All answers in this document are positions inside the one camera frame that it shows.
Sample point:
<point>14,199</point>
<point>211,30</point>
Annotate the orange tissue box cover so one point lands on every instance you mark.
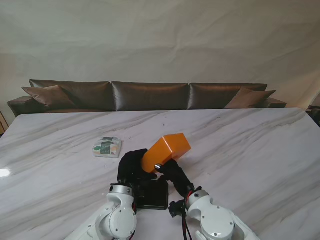
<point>170,147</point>

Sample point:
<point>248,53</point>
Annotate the brown sofa back cushion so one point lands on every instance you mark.
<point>150,96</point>
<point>212,96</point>
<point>87,95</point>

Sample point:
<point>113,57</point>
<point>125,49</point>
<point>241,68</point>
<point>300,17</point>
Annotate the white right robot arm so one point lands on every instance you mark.
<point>215,217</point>

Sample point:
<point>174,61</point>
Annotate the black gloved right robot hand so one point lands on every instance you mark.
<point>177,177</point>

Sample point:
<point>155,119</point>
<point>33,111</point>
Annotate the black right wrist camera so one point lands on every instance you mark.
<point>176,208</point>

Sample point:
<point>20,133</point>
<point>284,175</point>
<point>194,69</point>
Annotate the black tissue box base plate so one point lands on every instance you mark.
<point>156,197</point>

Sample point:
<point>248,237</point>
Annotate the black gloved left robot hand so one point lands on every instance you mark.
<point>130,165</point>

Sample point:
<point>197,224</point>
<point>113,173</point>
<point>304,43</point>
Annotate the white green tissue pack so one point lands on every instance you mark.
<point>107,147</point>

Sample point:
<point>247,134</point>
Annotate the brown throw pillow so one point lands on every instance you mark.
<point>47,96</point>
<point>250,98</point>

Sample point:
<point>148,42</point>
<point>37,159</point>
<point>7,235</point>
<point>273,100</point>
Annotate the dark furniture piece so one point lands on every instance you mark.
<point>314,113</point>

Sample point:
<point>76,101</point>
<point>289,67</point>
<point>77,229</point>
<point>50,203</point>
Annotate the brown leather sofa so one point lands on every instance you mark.
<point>22,106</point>

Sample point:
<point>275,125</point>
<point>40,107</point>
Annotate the wooden furniture piece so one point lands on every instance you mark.
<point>2,122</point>

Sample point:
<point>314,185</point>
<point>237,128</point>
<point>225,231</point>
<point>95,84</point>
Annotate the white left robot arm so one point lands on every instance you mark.
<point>117,217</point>

